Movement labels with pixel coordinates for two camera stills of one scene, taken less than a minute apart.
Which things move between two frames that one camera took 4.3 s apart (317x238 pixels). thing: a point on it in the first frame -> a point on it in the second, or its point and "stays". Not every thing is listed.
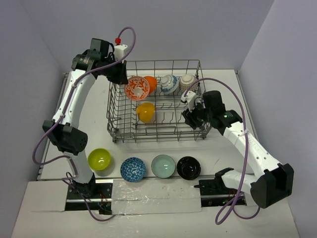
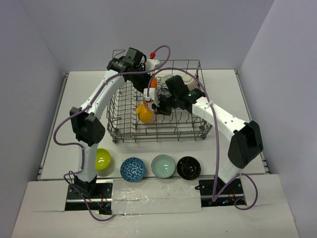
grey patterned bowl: (185, 81) stays
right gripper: (190, 120) -> (161, 109)
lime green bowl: (98, 159) stays
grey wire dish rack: (148, 108) stays
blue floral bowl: (168, 84) stays
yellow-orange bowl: (145, 112) stays
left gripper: (119, 73) -> (139, 83)
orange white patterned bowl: (137, 88) -> (148, 104)
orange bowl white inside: (152, 83) stays
